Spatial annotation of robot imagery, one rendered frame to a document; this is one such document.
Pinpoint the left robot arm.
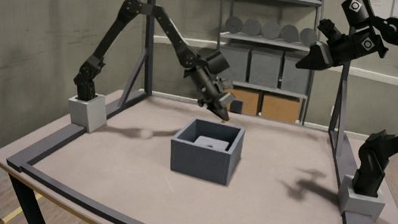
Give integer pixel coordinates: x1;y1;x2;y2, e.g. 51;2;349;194
317;0;398;198

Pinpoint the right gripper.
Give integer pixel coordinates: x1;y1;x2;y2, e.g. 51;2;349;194
196;78;235;122

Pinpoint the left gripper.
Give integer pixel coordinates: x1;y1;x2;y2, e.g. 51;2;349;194
295;34;360;71

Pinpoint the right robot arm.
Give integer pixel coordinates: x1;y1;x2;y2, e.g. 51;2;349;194
73;0;230;101

